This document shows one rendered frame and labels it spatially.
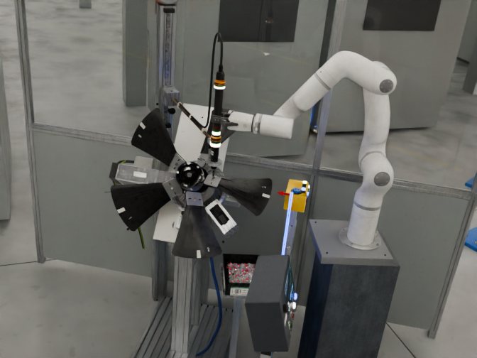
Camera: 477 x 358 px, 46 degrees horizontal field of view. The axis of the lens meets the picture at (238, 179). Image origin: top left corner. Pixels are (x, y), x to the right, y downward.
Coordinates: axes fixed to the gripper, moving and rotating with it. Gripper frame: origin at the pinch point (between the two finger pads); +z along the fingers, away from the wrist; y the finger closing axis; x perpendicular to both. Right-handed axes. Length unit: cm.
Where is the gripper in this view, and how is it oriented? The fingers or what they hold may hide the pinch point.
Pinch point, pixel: (217, 117)
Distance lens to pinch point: 237.1
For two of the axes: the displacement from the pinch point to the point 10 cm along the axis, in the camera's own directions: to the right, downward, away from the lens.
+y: 1.9, -4.3, 8.9
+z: -9.8, -1.7, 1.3
